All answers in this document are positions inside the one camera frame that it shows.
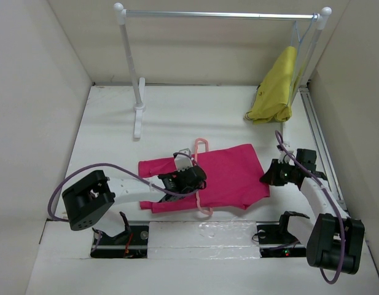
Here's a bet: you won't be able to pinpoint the pink plastic hanger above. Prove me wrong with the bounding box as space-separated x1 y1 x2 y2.
193 137 213 216

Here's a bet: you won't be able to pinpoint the pink trousers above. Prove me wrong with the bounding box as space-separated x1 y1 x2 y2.
138 144 270 214

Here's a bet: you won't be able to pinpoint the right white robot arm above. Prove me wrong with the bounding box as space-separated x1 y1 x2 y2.
258 149 365 275

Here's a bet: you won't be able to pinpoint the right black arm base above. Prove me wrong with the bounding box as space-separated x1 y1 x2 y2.
252 211 309 258

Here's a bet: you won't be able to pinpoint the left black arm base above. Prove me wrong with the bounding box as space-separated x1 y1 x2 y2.
90 211 150 259

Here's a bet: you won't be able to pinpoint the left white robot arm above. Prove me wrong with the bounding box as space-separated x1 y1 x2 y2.
62 165 207 244

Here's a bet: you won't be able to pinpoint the light blue plastic hanger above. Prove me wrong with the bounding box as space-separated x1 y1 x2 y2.
288 13 319 106

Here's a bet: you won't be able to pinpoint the yellow garment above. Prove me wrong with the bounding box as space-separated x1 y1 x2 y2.
244 46 298 125

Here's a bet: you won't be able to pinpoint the white and silver clothes rack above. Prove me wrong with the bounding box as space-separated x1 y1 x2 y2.
114 2 332 140

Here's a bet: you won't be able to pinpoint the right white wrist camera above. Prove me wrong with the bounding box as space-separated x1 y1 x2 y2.
277 143 294 163

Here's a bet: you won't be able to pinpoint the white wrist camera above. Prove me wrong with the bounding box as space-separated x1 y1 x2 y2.
277 143 294 163
173 148 193 172

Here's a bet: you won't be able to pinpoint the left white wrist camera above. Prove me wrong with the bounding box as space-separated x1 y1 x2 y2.
173 148 193 172

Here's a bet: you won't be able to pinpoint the aluminium rail right side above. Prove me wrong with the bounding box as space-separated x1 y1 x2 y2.
299 87 348 212

